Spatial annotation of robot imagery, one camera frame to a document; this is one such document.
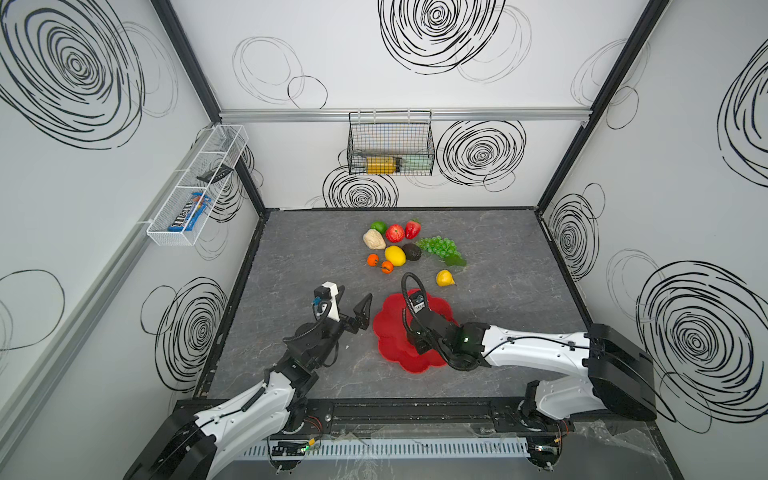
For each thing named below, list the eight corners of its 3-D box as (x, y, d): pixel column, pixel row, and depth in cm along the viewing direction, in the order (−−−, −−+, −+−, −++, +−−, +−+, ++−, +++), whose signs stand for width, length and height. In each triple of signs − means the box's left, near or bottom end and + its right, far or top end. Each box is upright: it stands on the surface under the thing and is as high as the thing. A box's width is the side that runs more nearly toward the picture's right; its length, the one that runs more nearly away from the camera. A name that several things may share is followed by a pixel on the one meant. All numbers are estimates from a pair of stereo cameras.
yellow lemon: (381, 256, 106) (381, 251, 104) (392, 246, 109) (392, 242, 107) (399, 269, 102) (399, 265, 100) (410, 259, 105) (410, 254, 103)
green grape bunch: (417, 247, 110) (418, 238, 106) (426, 236, 113) (427, 227, 109) (461, 271, 103) (464, 263, 99) (469, 259, 107) (472, 250, 102)
